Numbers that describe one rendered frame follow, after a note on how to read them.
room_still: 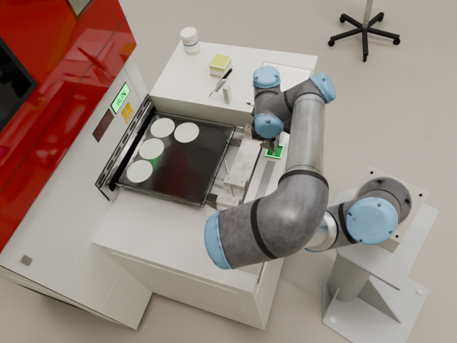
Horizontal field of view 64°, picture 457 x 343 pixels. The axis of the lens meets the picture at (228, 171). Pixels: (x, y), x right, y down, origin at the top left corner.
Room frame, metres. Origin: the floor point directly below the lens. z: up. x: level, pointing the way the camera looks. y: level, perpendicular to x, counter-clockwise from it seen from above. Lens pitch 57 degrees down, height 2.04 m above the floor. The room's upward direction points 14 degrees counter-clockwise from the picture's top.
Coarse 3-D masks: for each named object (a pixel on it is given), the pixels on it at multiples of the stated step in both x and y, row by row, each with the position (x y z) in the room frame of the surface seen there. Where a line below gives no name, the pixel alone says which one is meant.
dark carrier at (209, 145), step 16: (208, 128) 0.96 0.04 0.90; (224, 128) 0.94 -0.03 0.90; (176, 144) 0.92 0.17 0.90; (192, 144) 0.90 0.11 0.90; (208, 144) 0.88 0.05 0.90; (224, 144) 0.86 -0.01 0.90; (160, 160) 0.86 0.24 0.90; (176, 160) 0.84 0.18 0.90; (192, 160) 0.83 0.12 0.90; (208, 160) 0.81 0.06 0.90; (160, 176) 0.79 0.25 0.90; (176, 176) 0.77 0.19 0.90; (192, 176) 0.75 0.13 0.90; (208, 176) 0.74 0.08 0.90; (160, 192) 0.72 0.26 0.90; (176, 192) 0.70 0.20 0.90; (192, 192) 0.69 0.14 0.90
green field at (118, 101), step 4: (124, 88) 1.06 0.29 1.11; (128, 88) 1.08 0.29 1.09; (120, 92) 1.04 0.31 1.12; (124, 92) 1.06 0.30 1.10; (128, 92) 1.07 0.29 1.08; (120, 96) 1.03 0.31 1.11; (124, 96) 1.05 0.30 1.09; (116, 100) 1.01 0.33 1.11; (120, 100) 1.02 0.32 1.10; (112, 104) 0.99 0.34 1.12; (116, 104) 1.00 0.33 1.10; (120, 104) 1.02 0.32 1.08; (116, 108) 0.99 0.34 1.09
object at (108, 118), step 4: (108, 112) 0.96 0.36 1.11; (108, 116) 0.95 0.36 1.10; (112, 116) 0.96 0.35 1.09; (104, 120) 0.93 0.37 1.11; (108, 120) 0.94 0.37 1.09; (100, 124) 0.91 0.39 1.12; (104, 124) 0.92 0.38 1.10; (108, 124) 0.94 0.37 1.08; (100, 128) 0.90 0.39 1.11; (104, 128) 0.91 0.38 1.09; (96, 132) 0.88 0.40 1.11; (100, 132) 0.89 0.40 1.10; (96, 136) 0.87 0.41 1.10; (100, 136) 0.89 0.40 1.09
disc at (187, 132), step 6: (180, 126) 1.01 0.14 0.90; (186, 126) 1.00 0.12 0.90; (192, 126) 0.99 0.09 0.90; (180, 132) 0.97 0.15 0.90; (186, 132) 0.97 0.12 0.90; (192, 132) 0.96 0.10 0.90; (198, 132) 0.95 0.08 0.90; (180, 138) 0.94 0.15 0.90; (186, 138) 0.94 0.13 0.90; (192, 138) 0.93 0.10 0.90
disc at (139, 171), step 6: (138, 162) 0.88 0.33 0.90; (144, 162) 0.87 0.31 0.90; (132, 168) 0.86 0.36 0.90; (138, 168) 0.85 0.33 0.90; (144, 168) 0.84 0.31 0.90; (150, 168) 0.84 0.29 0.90; (132, 174) 0.83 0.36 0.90; (138, 174) 0.82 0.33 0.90; (144, 174) 0.82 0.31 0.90; (150, 174) 0.81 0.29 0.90; (132, 180) 0.80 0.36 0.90; (138, 180) 0.80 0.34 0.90
